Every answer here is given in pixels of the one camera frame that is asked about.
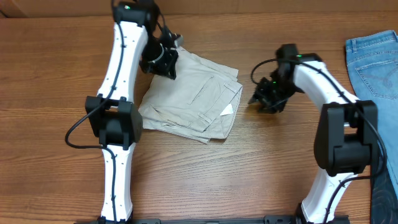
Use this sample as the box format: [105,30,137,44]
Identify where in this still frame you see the blue denim jeans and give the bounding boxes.
[345,30,397,190]

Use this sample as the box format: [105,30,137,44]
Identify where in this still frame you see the dark patterned garment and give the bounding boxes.
[370,156,397,224]

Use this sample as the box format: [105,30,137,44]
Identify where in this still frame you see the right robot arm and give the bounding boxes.
[249,44,384,223]

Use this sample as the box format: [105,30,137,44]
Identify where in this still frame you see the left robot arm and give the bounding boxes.
[85,1,183,223]

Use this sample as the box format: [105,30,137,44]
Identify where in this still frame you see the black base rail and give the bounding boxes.
[74,214,351,224]

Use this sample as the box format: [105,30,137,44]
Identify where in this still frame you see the beige shorts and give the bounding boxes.
[139,47,243,144]

